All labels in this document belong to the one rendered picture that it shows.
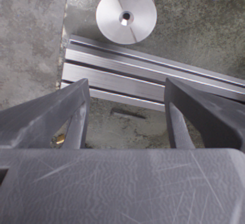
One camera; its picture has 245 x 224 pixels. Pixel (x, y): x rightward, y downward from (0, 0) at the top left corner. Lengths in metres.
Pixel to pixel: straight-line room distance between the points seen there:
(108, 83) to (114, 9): 0.10
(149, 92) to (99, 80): 0.06
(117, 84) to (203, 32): 0.11
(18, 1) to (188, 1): 1.12
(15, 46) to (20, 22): 0.17
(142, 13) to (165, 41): 0.08
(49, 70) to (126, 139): 1.15
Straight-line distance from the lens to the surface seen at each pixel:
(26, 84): 1.63
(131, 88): 0.26
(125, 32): 0.20
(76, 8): 0.25
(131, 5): 0.19
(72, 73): 0.25
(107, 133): 0.39
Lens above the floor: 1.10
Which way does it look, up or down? 43 degrees down
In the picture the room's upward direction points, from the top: 179 degrees counter-clockwise
